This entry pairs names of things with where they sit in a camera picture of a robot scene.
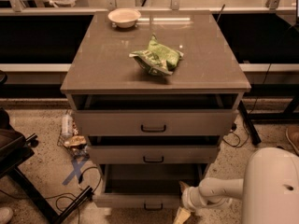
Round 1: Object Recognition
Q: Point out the green chip bag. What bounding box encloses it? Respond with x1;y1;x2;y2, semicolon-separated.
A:
129;34;184;77

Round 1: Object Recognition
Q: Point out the brown shoe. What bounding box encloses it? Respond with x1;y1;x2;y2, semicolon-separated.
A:
286;125;299;156

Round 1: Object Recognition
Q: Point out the black floor cable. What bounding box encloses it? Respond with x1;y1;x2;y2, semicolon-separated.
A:
221;122;250;148

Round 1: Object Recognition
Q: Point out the white shoe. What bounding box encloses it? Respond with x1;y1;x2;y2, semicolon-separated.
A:
0;207;13;224

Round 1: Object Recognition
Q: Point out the grey top drawer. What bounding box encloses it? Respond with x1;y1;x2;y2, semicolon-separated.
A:
71;93;239;137

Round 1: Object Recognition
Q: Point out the black chair left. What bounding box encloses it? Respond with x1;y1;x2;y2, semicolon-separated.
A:
0;70;95;224

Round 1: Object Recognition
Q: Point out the grey bottom drawer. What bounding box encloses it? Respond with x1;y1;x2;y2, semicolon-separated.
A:
93;163;207;211

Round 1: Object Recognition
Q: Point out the grey drawer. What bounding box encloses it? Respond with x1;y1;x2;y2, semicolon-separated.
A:
93;163;207;211
71;93;239;137
88;136;219;164

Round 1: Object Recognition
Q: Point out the white ceramic bowl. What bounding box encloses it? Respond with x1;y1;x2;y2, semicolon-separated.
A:
108;8;141;28

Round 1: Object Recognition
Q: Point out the black table leg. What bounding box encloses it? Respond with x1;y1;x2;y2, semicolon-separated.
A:
238;102;261;146

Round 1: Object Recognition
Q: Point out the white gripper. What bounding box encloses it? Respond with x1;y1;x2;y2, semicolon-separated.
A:
173;181;215;224

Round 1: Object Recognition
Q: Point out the grey middle drawer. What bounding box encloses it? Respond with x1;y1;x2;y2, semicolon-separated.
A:
88;136;219;164

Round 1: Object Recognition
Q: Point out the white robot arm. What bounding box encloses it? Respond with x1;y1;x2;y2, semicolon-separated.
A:
173;147;299;224

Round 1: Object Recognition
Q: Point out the white plastic bottle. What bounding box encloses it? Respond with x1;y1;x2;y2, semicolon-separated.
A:
61;114;73;138

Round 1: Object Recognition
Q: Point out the grey drawer cabinet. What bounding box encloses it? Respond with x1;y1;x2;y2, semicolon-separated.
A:
60;10;252;217

